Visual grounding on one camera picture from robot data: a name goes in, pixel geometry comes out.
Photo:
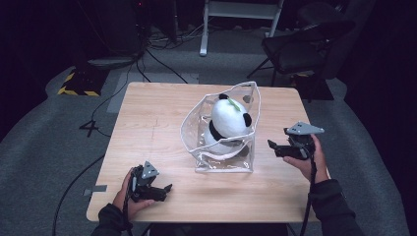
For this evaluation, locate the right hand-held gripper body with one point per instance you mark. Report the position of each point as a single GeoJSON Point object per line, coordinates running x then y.
{"type": "Point", "coordinates": [303, 142]}

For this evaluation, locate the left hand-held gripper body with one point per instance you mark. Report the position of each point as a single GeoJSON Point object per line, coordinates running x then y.
{"type": "Point", "coordinates": [144, 183]}

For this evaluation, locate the transparent plastic bag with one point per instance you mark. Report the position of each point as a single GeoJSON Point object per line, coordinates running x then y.
{"type": "Point", "coordinates": [200, 154]}

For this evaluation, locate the panda plush toy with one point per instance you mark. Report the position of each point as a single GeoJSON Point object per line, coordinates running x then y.
{"type": "Point", "coordinates": [229, 121]}

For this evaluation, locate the person's right hand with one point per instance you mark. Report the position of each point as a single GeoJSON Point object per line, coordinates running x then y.
{"type": "Point", "coordinates": [314, 164]}

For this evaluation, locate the person's left hand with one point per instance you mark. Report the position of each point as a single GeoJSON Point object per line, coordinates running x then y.
{"type": "Point", "coordinates": [126, 200]}

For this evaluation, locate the grey tape strip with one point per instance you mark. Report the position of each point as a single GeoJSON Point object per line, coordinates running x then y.
{"type": "Point", "coordinates": [95, 189]}

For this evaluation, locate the person's dark lap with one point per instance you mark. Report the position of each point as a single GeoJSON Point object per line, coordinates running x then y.
{"type": "Point", "coordinates": [219, 230]}

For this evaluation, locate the black folding chair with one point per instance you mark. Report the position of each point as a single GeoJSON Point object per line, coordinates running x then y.
{"type": "Point", "coordinates": [295, 52]}

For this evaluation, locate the black yellow striped base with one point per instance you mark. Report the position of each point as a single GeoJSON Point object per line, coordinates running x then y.
{"type": "Point", "coordinates": [83, 83]}

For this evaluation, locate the white metal stand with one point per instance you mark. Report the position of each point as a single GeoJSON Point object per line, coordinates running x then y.
{"type": "Point", "coordinates": [205, 36]}

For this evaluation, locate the dark equipment stand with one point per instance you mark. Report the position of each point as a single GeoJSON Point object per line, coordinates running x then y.
{"type": "Point", "coordinates": [108, 36]}

